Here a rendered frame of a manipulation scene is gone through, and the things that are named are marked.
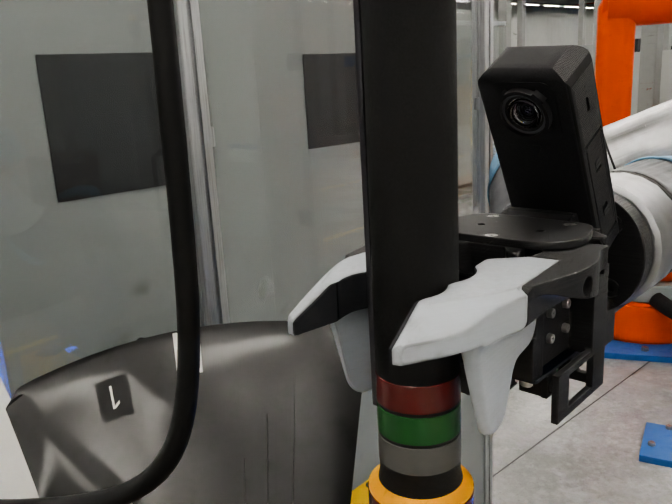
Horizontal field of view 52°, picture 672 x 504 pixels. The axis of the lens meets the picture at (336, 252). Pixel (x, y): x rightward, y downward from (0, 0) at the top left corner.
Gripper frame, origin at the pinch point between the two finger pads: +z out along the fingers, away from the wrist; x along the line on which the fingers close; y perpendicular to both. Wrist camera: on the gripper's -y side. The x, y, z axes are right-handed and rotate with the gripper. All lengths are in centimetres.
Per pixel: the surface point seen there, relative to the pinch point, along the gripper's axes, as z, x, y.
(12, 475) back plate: -0.2, 37.4, 21.2
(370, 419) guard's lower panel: -83, 70, 62
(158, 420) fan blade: -2.5, 18.7, 11.4
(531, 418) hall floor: -253, 116, 150
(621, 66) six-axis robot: -381, 130, -6
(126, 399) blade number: -1.9, 21.0, 10.5
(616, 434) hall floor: -261, 80, 150
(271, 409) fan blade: -7.3, 13.8, 11.2
